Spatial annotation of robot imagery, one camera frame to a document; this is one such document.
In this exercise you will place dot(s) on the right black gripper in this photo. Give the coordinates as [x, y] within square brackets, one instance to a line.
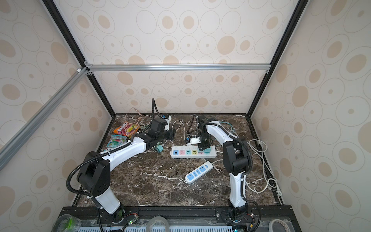
[201, 146]

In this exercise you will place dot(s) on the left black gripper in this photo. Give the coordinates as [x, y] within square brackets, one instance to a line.
[171, 131]

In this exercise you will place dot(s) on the long multicolour power strip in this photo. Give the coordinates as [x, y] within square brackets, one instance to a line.
[189, 152]

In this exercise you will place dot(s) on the short blue power strip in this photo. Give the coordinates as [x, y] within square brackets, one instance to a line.
[198, 172]

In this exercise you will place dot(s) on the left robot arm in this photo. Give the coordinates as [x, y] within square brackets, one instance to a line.
[93, 177]

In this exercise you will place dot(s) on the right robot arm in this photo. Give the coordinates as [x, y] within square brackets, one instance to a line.
[237, 158]

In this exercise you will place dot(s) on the teal charger cube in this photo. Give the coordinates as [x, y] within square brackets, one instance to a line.
[159, 148]

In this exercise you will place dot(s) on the orange candy bag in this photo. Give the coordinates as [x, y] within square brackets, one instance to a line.
[127, 129]

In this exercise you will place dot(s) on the green Fox's candy bag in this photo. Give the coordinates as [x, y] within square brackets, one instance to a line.
[115, 141]

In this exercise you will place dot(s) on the tape roll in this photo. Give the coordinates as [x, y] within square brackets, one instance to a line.
[277, 225]

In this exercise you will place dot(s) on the clear plastic cup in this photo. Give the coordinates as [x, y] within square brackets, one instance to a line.
[67, 223]

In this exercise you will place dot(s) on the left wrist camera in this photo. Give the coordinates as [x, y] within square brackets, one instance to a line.
[168, 120]

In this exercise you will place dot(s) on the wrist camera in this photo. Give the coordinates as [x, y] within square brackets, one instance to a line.
[192, 141]
[168, 120]

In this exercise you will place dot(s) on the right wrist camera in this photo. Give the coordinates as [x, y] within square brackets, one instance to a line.
[192, 141]

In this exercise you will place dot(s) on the silver aluminium rail back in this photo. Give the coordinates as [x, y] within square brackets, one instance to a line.
[178, 67]

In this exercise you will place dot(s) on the silver aluminium rail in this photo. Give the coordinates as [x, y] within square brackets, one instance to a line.
[178, 67]
[23, 135]

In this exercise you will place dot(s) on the silver aluminium rail left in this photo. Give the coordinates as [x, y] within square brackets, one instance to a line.
[23, 135]

